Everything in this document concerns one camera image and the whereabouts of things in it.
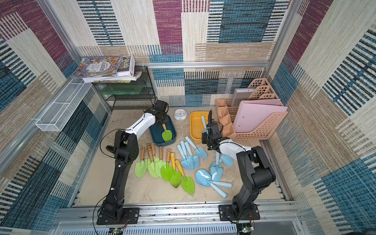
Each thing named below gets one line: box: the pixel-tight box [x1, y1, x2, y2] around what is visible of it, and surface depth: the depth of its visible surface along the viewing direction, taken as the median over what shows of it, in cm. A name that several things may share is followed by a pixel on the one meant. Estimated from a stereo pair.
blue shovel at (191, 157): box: [180, 141, 194, 169], surface depth 96 cm
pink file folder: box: [233, 98, 288, 133], surface depth 91 cm
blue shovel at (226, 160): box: [219, 153, 234, 167], surface depth 93 cm
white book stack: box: [81, 55, 142, 84], surface depth 84 cm
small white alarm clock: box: [173, 108, 188, 121], surface depth 117 cm
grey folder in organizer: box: [232, 87, 256, 107], surface depth 105 cm
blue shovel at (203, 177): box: [195, 168, 227, 194], surface depth 85 cm
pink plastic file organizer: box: [215, 78, 289, 141], surface depth 96 cm
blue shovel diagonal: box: [185, 136, 208, 159], surface depth 98 cm
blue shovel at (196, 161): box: [184, 141, 200, 170], surface depth 93 cm
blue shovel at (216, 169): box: [209, 150, 224, 182], surface depth 87 cm
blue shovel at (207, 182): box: [199, 177, 228, 199], surface depth 84 cm
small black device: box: [105, 144, 115, 153], surface depth 98 cm
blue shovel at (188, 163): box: [176, 144, 195, 171], surface depth 92 cm
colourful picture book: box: [70, 56, 123, 78], surface depth 83 cm
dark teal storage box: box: [148, 115, 177, 147], surface depth 103 cm
